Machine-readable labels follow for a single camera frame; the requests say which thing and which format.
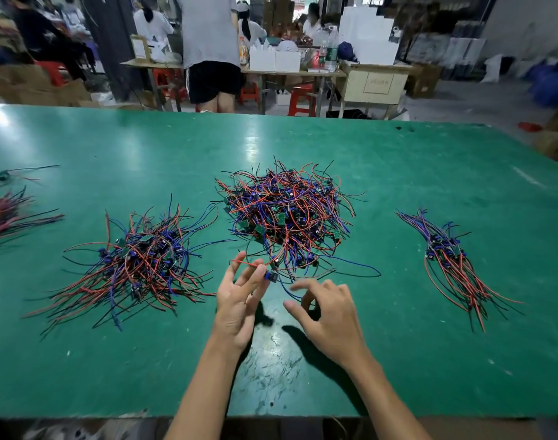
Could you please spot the row of white containers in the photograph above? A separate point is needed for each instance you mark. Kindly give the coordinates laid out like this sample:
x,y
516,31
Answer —
x,y
274,59

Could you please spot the person's right hand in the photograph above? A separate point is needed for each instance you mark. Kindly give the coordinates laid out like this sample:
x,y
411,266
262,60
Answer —
x,y
332,325

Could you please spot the dark blue bag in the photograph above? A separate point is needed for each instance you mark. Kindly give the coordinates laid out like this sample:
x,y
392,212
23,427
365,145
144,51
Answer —
x,y
347,51

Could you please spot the dark pillar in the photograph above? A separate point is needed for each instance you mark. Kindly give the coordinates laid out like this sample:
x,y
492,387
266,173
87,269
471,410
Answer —
x,y
109,41

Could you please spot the person's left hand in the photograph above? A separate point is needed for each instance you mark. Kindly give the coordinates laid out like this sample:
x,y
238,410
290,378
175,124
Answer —
x,y
238,307

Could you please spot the row of cardboard boxes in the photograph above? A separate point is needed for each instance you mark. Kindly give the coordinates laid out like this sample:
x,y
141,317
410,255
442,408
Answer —
x,y
31,87

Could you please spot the person's left forearm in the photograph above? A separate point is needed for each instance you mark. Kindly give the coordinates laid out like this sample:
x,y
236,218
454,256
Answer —
x,y
204,398

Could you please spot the long wooden work table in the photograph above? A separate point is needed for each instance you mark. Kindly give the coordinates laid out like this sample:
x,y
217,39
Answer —
x,y
297,70

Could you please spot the cream cabinet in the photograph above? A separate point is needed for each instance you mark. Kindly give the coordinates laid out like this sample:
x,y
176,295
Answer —
x,y
373,87

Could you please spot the heap of blue bags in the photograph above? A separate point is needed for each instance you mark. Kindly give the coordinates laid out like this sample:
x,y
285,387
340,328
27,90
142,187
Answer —
x,y
552,84

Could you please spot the person's right forearm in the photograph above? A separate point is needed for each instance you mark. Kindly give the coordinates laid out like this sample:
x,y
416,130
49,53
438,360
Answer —
x,y
389,403

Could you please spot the brown cardboard box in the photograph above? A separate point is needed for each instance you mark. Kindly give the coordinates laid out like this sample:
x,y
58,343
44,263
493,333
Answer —
x,y
424,79

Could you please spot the stack of white boxes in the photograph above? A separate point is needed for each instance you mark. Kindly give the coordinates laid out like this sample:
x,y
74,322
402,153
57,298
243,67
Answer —
x,y
369,36

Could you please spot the red plastic stool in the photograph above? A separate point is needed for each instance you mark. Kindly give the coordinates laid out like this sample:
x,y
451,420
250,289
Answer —
x,y
303,101
251,93
52,73
166,84

